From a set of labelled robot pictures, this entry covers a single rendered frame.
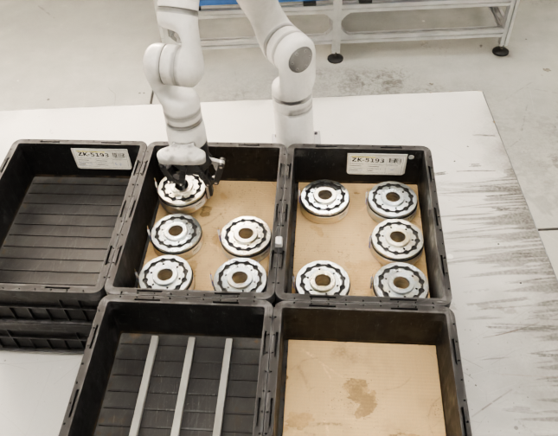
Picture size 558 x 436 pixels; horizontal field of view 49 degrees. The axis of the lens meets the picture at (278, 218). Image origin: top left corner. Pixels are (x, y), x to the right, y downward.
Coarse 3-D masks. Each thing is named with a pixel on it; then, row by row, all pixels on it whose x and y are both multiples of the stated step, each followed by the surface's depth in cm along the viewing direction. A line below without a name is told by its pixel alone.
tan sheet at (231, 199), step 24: (216, 192) 137; (240, 192) 136; (264, 192) 136; (192, 216) 132; (216, 216) 132; (240, 216) 132; (264, 216) 131; (216, 240) 127; (144, 264) 124; (192, 264) 124; (216, 264) 123; (264, 264) 123
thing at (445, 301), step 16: (304, 144) 131; (320, 144) 131; (336, 144) 131; (352, 144) 131; (368, 144) 130; (288, 160) 128; (432, 160) 127; (288, 176) 127; (432, 176) 123; (288, 192) 122; (432, 192) 121; (288, 208) 119; (432, 208) 118; (288, 224) 116; (448, 272) 108; (448, 288) 106; (384, 304) 104; (400, 304) 104; (416, 304) 104; (432, 304) 103; (448, 304) 103
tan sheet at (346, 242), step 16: (352, 192) 135; (368, 192) 135; (416, 192) 134; (352, 208) 132; (304, 224) 129; (320, 224) 129; (336, 224) 129; (352, 224) 129; (368, 224) 129; (416, 224) 128; (304, 240) 127; (320, 240) 126; (336, 240) 126; (352, 240) 126; (368, 240) 126; (304, 256) 124; (320, 256) 124; (336, 256) 124; (352, 256) 123; (368, 256) 123; (352, 272) 121; (368, 272) 121; (352, 288) 118; (368, 288) 118; (400, 288) 118
